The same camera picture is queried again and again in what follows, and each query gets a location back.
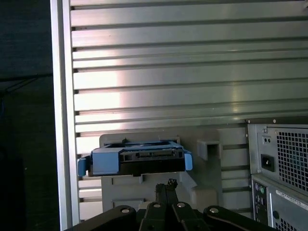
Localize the grey power supply unit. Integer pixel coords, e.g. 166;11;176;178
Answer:
250;124;308;193

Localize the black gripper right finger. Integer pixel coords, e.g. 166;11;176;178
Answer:
167;178;274;231

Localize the grey parts rack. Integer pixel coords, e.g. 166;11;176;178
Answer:
99;127;250;221

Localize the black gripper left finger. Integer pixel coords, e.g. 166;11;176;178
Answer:
64;183;173;231

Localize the hard disk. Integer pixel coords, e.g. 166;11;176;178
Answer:
77;138;193;179

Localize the black PC case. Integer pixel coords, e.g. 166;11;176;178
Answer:
244;118;308;231

